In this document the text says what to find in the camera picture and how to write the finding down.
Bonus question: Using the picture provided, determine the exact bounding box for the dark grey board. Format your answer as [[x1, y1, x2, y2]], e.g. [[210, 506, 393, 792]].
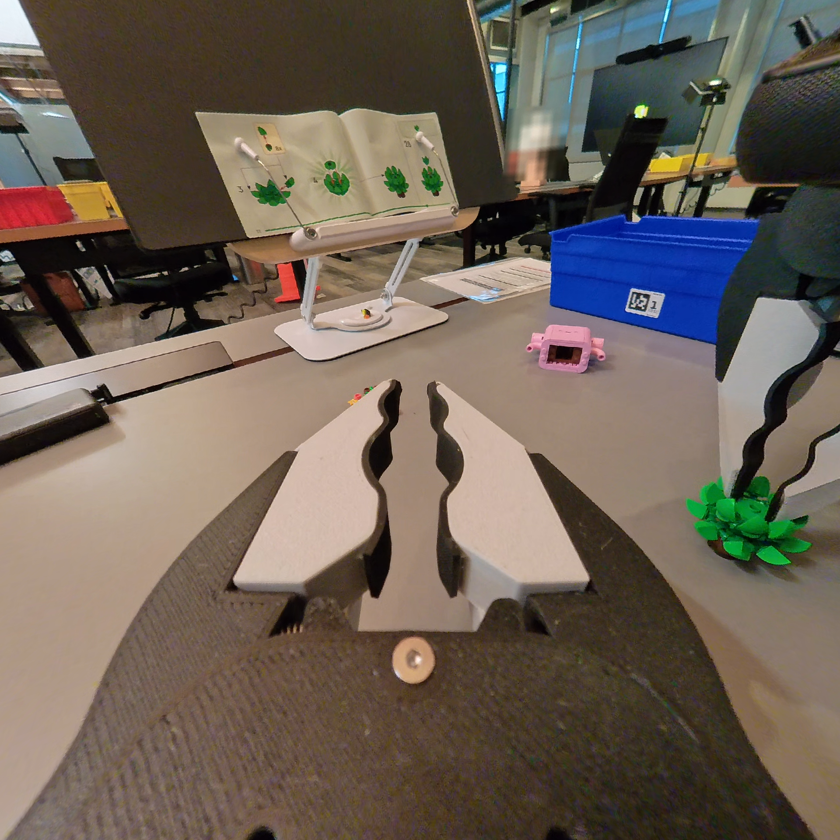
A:
[[18, 0, 521, 252]]

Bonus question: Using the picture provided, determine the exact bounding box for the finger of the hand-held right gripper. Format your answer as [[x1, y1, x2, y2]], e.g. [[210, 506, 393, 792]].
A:
[[717, 297, 824, 500], [774, 419, 840, 518]]

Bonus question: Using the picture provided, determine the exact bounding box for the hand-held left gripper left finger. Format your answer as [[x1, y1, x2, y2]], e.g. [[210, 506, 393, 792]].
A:
[[233, 378, 404, 599]]

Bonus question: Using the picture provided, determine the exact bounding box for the open instruction booklet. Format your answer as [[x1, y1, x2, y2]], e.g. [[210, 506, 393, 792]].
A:
[[196, 108, 460, 238]]

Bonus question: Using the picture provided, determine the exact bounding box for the black monitor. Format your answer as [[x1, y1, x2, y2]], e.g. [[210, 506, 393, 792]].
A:
[[581, 36, 731, 156]]

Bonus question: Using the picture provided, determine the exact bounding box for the laminated paper sheet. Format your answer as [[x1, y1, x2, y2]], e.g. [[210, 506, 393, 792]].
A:
[[420, 256, 553, 305]]

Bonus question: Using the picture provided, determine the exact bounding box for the wooden top office desk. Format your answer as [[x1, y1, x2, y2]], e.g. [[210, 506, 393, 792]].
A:
[[505, 156, 742, 253], [0, 215, 231, 378]]

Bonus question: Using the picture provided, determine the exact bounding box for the red plastic bin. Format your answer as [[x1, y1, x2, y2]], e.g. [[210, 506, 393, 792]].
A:
[[0, 185, 74, 232]]

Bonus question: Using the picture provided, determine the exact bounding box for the black office chair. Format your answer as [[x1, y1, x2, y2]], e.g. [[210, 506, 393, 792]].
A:
[[583, 115, 670, 231], [113, 261, 232, 339]]

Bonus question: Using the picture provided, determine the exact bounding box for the red orange floor cone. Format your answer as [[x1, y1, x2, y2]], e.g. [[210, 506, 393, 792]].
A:
[[273, 261, 311, 305]]

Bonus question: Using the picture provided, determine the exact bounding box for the pink toy brick pot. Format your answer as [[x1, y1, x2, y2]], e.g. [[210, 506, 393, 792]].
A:
[[526, 323, 606, 376]]

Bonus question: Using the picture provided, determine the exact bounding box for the tripod with camera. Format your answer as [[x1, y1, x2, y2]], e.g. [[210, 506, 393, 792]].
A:
[[681, 77, 733, 217]]

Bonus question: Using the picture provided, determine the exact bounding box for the blue plastic bin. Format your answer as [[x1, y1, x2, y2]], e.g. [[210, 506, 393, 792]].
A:
[[550, 215, 762, 344]]

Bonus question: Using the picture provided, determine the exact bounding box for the large green brick leaf rosette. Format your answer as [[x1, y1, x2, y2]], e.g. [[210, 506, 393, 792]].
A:
[[686, 492, 812, 567]]

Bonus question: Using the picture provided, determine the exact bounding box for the black power brick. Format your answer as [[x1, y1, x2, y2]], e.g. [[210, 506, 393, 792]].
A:
[[0, 387, 111, 466]]

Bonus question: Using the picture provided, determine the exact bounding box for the white book stand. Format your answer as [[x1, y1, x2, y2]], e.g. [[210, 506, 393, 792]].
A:
[[226, 203, 480, 362]]

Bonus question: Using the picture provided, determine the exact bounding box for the black webcam bar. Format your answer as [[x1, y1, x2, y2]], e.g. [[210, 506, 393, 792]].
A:
[[617, 37, 691, 67]]

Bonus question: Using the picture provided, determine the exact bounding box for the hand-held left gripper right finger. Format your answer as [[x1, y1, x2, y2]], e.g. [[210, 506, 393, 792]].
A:
[[425, 381, 589, 608]]

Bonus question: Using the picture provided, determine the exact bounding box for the grey desk cable flap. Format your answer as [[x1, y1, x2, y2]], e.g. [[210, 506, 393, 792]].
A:
[[0, 341, 235, 403]]

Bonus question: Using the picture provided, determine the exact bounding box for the yellow plastic bin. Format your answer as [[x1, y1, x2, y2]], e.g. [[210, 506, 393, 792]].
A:
[[57, 182, 123, 222], [646, 152, 714, 173]]

